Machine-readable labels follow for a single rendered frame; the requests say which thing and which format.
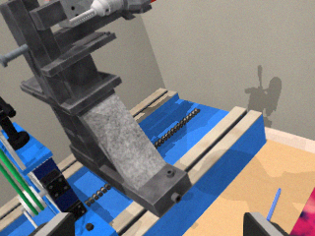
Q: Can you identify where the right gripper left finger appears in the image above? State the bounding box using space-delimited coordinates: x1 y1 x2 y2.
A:
28 212 75 236

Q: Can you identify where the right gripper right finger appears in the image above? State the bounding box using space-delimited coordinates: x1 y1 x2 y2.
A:
243 212 290 236

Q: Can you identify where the blue machine bed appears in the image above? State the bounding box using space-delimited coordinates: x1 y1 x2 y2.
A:
0 88 267 236

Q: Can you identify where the blue pen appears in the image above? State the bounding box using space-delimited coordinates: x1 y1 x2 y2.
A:
266 188 281 221

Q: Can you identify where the green drive belt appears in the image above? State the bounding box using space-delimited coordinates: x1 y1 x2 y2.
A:
0 163 38 215
0 148 44 210

